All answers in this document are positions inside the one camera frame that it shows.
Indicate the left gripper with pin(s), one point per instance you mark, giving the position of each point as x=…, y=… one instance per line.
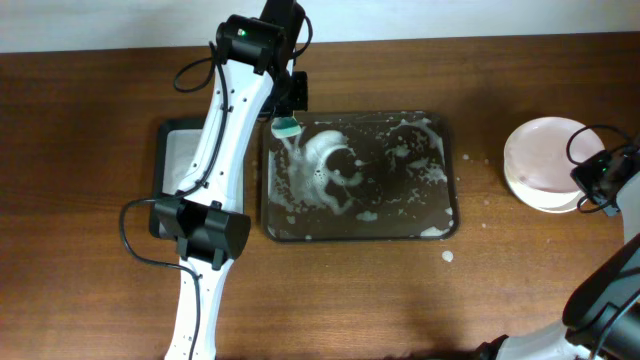
x=286, y=107

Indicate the green yellow sponge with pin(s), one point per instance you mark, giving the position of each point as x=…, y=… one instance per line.
x=285, y=127

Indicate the white plate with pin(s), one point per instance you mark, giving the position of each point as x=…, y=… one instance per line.
x=546, y=142

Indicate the cream plate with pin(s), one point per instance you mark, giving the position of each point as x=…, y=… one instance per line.
x=550, y=190

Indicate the pale blue plate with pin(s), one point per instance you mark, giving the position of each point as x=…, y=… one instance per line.
x=549, y=202

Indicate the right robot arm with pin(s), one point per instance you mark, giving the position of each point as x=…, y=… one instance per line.
x=602, y=315

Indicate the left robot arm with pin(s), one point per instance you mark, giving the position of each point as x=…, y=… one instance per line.
x=251, y=65

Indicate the dark brown serving tray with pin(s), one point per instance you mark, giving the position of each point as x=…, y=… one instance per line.
x=360, y=177

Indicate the black soapy water tray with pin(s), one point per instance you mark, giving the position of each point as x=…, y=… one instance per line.
x=177, y=141

